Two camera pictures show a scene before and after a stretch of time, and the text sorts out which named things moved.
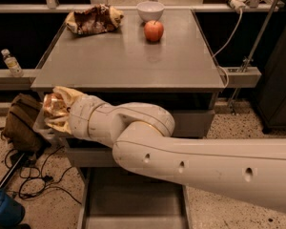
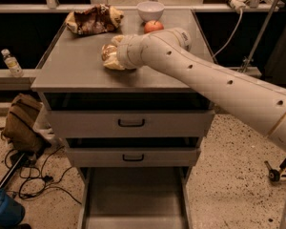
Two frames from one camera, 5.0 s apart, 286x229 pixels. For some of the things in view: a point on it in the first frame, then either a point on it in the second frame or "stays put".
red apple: [153, 31] stays put
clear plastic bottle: [12, 64] stays put
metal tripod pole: [249, 59] stays put
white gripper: [78, 115] -> [123, 53]
